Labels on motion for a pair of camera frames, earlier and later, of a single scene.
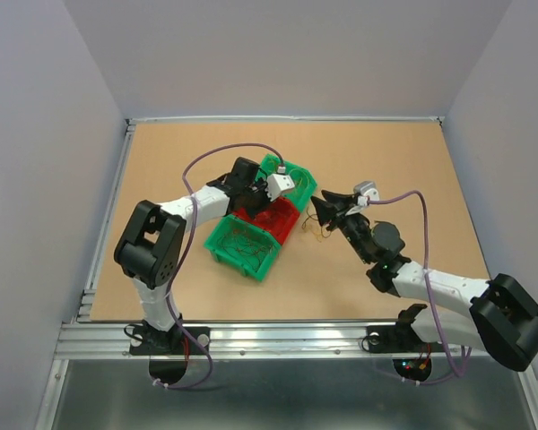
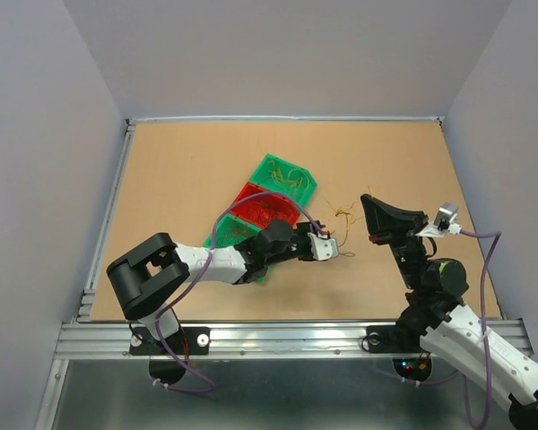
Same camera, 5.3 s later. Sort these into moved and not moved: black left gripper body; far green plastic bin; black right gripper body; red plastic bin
Moved: black left gripper body; black right gripper body
Not moved: far green plastic bin; red plastic bin
